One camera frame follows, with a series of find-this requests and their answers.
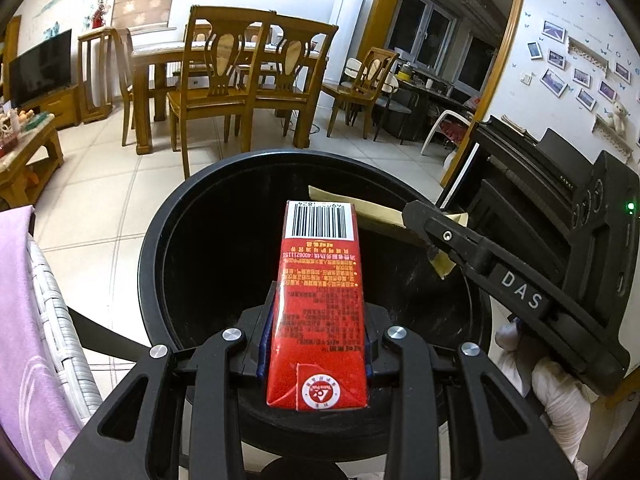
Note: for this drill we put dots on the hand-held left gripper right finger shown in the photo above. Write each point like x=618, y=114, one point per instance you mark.
x=372, y=360

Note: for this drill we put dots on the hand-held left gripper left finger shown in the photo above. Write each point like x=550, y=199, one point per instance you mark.
x=262, y=355

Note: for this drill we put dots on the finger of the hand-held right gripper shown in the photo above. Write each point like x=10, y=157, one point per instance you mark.
x=517, y=292

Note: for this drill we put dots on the red drink carton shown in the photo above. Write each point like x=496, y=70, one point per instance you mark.
x=320, y=310

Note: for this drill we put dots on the black round trash bin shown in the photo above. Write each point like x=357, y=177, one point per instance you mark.
x=200, y=240

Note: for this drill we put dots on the beige paper packet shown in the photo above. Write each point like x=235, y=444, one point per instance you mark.
x=370, y=212

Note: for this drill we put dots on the person's right hand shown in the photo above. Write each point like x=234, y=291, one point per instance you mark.
x=560, y=390

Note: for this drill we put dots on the black upright piano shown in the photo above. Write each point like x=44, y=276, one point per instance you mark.
x=525, y=170

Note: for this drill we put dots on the white teddy bear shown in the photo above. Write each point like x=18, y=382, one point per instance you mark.
x=617, y=117

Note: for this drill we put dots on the stack of papers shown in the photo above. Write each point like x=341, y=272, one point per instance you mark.
x=517, y=127

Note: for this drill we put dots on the red patterned cushion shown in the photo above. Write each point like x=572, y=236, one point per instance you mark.
x=457, y=132

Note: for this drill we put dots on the white plastic chair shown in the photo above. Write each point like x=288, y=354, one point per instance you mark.
x=435, y=125

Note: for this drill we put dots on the dark desk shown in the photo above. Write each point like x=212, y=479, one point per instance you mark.
x=430, y=100

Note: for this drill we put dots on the white wicker chair, pink cloth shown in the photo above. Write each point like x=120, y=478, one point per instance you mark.
x=25, y=335

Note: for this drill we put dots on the wooden dining chair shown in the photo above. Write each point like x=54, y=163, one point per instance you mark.
x=200, y=102
x=125, y=85
x=95, y=75
x=345, y=91
x=280, y=97

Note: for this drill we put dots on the dark window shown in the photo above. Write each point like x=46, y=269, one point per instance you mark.
x=435, y=30

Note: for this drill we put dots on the wooden coffee table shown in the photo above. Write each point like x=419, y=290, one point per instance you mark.
x=35, y=145

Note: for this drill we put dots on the white standing air conditioner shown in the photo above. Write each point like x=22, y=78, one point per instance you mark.
x=347, y=30

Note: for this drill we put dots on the wooden television stand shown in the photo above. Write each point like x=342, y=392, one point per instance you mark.
x=60, y=110

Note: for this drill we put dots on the wooden dining table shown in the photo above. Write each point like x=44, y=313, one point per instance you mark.
x=150, y=52

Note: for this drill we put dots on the cluster of small bottles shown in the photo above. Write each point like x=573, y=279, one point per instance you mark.
x=20, y=125

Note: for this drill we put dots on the black television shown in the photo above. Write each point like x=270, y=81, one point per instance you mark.
x=40, y=70

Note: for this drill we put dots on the white carved wall shelf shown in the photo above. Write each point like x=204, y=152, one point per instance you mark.
x=612, y=140
x=590, y=52

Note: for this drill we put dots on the group of wall photo frames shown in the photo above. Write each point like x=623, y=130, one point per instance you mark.
x=555, y=57

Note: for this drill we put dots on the yellow wooden door frame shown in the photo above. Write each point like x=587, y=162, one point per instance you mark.
x=510, y=35

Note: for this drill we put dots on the red hanging wall ornament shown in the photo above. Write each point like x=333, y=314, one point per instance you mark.
x=99, y=12

